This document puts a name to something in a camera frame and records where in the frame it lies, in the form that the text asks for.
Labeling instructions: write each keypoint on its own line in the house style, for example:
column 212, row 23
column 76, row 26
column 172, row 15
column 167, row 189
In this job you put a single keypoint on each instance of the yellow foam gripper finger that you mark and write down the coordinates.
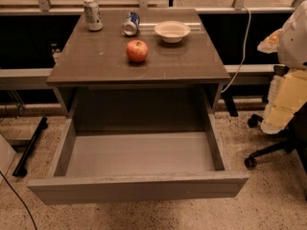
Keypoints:
column 287, row 95
column 270, row 43

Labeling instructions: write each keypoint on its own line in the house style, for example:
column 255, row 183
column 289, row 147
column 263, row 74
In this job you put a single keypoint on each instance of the grey top drawer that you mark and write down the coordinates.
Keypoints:
column 102, row 159

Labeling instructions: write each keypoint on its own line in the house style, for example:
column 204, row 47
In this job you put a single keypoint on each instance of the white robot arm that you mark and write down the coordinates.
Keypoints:
column 292, row 45

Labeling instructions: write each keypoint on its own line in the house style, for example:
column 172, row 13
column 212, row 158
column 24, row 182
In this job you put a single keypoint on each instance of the grey drawer cabinet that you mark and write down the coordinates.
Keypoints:
column 95, row 78

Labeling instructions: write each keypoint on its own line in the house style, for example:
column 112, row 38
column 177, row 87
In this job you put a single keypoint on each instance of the white bowl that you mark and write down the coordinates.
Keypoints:
column 172, row 31

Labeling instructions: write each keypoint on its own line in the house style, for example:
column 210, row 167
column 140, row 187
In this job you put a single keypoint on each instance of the red apple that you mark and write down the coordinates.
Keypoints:
column 137, row 50

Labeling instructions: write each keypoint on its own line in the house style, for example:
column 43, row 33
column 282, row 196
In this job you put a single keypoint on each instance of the blue soda can lying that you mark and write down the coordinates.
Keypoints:
column 130, row 25

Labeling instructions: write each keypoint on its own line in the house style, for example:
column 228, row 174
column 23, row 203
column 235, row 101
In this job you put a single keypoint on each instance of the black bar on floor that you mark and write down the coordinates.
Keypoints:
column 20, row 170

